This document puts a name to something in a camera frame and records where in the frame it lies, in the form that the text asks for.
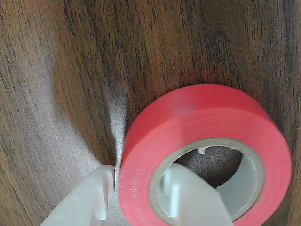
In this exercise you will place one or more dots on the gripper white left finger with holes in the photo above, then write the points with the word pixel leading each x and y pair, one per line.
pixel 80 200

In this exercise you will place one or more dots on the red tape roll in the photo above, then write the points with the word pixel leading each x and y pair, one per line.
pixel 188 117

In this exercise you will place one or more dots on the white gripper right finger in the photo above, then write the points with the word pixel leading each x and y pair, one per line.
pixel 195 200

